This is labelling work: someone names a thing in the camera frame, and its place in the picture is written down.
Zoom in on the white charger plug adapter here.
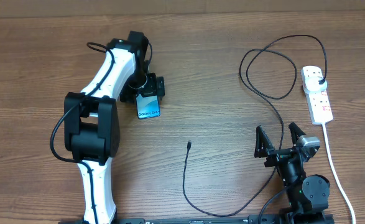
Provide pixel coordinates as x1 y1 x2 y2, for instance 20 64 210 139
303 76 328 94

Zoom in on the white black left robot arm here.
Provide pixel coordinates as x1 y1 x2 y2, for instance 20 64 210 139
60 31 165 223

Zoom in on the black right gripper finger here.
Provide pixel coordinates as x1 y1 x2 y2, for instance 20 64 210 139
289 122 305 145
254 126 275 158

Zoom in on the white power strip cord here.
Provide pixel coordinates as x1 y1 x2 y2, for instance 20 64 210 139
321 123 357 224

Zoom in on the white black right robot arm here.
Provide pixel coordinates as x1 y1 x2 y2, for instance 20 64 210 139
254 123 330 214

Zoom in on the blue Galaxy smartphone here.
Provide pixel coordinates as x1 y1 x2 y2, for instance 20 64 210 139
136 95 161 119

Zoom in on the white power strip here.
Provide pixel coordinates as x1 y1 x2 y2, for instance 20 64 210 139
300 65 333 125

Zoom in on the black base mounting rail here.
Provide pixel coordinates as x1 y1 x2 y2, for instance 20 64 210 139
57 213 335 224

